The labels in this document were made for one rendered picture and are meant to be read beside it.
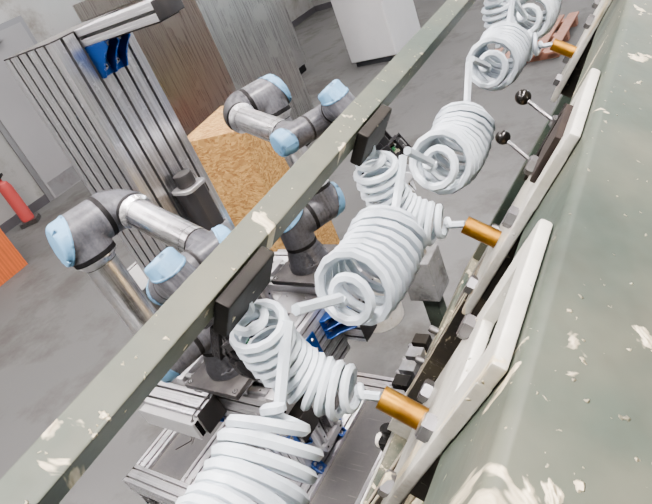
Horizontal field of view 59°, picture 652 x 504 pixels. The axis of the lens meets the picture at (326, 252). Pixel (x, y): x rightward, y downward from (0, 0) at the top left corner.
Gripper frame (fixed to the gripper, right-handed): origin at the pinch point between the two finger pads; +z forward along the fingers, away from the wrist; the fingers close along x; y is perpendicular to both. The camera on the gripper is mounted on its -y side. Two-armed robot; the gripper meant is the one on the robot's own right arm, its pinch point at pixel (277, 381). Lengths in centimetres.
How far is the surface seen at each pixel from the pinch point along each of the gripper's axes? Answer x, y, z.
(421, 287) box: 86, -38, 36
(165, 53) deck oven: 322, -316, -173
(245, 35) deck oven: 362, -264, -133
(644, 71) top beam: -10, 92, -20
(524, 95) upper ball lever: 77, 41, -4
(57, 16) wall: 469, -590, -382
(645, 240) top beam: -29, 93, -18
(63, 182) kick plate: 334, -671, -214
